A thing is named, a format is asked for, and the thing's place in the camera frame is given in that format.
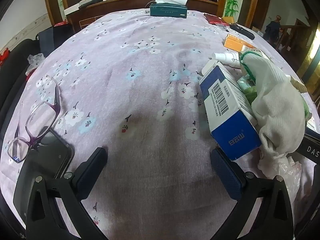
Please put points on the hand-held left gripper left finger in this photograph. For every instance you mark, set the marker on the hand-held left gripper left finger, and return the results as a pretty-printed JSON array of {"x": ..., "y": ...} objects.
[{"x": 92, "y": 172}]

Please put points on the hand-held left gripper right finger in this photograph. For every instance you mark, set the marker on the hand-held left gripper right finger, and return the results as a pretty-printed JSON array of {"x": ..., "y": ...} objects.
[{"x": 225, "y": 177}]

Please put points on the blue white cardboard box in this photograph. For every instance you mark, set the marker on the blue white cardboard box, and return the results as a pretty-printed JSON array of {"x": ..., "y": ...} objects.
[{"x": 225, "y": 120}]

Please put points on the white knit glove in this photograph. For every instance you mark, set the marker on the white knit glove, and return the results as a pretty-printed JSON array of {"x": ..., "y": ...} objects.
[{"x": 275, "y": 100}]

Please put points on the orange cardboard box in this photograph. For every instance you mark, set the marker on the orange cardboard box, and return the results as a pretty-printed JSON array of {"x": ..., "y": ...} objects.
[{"x": 232, "y": 43}]

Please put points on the crumpled clear plastic bag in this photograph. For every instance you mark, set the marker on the crumpled clear plastic bag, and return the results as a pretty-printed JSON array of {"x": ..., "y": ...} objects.
[{"x": 282, "y": 172}]

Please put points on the black smartphone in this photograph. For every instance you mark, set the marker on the black smartphone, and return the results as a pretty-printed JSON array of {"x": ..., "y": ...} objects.
[{"x": 53, "y": 150}]

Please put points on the green plastic wrapper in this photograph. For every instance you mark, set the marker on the green plastic wrapper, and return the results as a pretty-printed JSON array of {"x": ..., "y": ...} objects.
[{"x": 250, "y": 93}]

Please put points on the wooden staircase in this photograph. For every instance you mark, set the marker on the wooden staircase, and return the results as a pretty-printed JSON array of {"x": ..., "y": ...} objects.
[{"x": 300, "y": 30}]

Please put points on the white spray bottle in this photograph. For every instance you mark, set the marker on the white spray bottle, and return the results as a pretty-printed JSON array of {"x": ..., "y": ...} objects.
[{"x": 225, "y": 57}]

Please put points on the dark blue jacket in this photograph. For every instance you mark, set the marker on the dark blue jacket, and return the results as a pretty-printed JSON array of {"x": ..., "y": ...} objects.
[{"x": 273, "y": 30}]

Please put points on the small clear plastic bag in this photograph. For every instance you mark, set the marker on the small clear plastic bag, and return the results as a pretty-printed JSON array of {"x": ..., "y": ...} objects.
[{"x": 35, "y": 61}]

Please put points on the dark bag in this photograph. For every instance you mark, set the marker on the dark bag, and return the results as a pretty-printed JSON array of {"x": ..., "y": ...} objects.
[{"x": 50, "y": 40}]

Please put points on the black leather sofa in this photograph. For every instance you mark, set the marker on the black leather sofa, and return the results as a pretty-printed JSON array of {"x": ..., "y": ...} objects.
[{"x": 17, "y": 55}]

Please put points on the red paper decoration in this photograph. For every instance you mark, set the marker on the red paper decoration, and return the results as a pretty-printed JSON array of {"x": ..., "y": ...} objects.
[{"x": 3, "y": 56}]

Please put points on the yellow tape roll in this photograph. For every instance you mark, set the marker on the yellow tape roll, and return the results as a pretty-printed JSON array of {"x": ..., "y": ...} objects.
[{"x": 228, "y": 20}]

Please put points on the dark red packet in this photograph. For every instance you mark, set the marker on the dark red packet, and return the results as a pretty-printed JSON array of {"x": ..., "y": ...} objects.
[{"x": 215, "y": 18}]

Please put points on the teal tissue box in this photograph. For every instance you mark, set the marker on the teal tissue box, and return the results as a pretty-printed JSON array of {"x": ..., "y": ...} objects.
[{"x": 167, "y": 11}]

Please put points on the purple frame eyeglasses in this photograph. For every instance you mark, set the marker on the purple frame eyeglasses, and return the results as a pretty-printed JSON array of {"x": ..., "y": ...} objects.
[{"x": 41, "y": 121}]

